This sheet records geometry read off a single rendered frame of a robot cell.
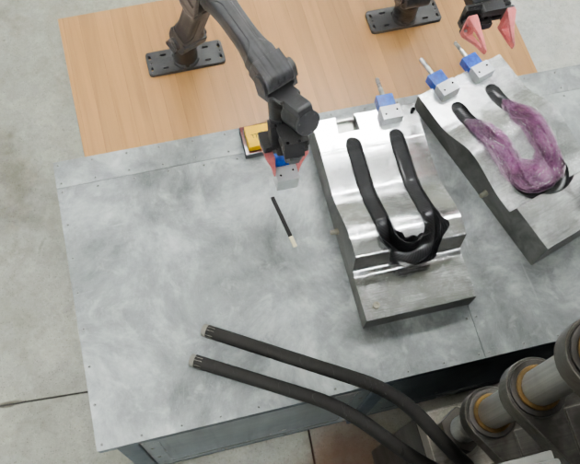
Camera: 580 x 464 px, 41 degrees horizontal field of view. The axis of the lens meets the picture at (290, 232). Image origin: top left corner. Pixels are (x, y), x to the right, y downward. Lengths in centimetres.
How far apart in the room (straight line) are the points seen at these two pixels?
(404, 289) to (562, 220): 40
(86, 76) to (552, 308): 128
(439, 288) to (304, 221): 36
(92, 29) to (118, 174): 43
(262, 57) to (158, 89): 52
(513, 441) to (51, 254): 173
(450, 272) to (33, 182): 161
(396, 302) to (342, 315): 13
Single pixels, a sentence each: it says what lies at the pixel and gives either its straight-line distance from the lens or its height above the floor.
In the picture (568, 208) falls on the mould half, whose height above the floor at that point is 91.
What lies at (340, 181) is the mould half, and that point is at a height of 88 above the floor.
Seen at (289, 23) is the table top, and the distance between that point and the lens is 218.
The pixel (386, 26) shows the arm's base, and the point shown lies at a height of 81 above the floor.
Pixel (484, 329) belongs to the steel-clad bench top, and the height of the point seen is 80.
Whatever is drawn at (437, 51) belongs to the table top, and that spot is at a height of 80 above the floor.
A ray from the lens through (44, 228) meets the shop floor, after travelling 282.
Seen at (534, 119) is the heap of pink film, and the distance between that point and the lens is 200.
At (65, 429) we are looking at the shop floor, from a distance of 262.
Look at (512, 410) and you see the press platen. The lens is 135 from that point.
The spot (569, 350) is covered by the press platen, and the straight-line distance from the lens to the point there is 111.
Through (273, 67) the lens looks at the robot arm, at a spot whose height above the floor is 120.
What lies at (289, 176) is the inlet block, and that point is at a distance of 175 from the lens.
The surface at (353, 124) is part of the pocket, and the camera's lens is 195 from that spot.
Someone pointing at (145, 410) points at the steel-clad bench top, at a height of 80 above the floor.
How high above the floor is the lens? 253
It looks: 68 degrees down
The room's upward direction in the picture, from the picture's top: 9 degrees clockwise
